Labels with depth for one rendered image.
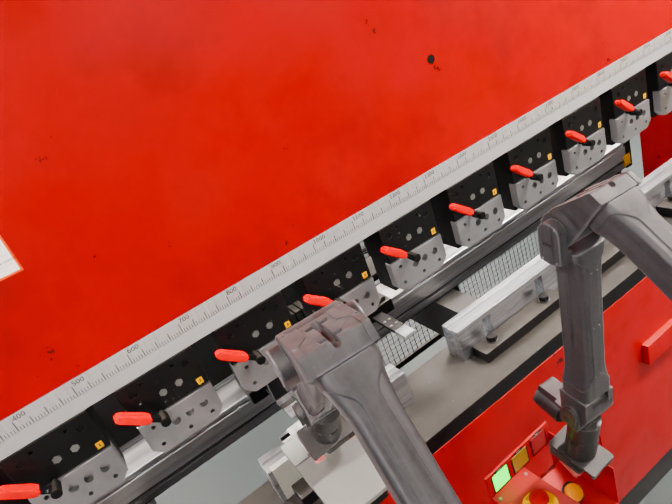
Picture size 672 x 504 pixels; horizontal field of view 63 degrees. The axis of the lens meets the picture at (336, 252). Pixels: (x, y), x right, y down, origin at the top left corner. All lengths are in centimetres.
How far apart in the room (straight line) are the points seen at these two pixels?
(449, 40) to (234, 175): 55
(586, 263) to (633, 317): 92
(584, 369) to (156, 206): 76
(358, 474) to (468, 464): 40
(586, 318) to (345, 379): 53
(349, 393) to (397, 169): 76
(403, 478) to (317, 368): 12
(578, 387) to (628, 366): 82
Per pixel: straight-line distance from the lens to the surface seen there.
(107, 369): 105
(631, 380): 190
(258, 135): 103
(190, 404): 112
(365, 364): 50
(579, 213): 80
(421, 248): 126
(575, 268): 88
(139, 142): 97
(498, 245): 185
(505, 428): 151
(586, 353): 99
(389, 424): 51
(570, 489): 139
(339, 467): 118
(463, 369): 147
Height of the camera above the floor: 183
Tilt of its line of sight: 25 degrees down
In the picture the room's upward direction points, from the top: 21 degrees counter-clockwise
